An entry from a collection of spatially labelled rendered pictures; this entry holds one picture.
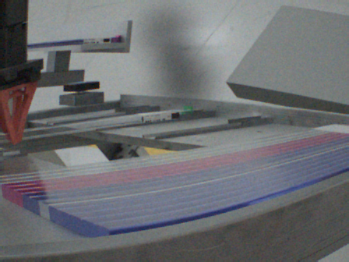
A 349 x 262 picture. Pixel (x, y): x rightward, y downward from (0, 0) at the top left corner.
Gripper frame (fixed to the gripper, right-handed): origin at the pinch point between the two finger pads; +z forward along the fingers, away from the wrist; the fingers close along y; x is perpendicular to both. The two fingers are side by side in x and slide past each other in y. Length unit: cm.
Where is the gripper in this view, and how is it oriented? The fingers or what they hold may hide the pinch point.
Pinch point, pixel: (13, 136)
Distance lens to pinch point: 90.4
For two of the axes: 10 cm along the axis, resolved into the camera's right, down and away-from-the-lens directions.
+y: 6.6, 0.8, -7.5
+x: 7.4, -2.0, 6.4
